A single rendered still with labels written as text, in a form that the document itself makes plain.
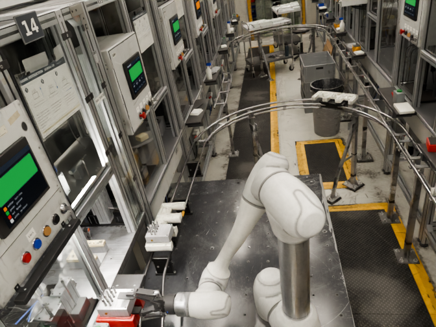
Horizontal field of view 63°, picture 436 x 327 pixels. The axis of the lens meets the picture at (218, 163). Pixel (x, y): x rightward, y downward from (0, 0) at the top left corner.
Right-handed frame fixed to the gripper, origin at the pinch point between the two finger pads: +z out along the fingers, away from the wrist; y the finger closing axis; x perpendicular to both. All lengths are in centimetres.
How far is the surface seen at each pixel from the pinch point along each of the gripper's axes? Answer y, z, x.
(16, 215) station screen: 57, 14, 15
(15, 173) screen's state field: 67, 14, 8
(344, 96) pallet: -4, -121, -220
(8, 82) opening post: 89, 18, -9
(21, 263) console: 42.3, 15.6, 19.5
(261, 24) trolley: 7, -42, -566
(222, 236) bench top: -29, -27, -70
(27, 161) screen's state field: 68, 14, 2
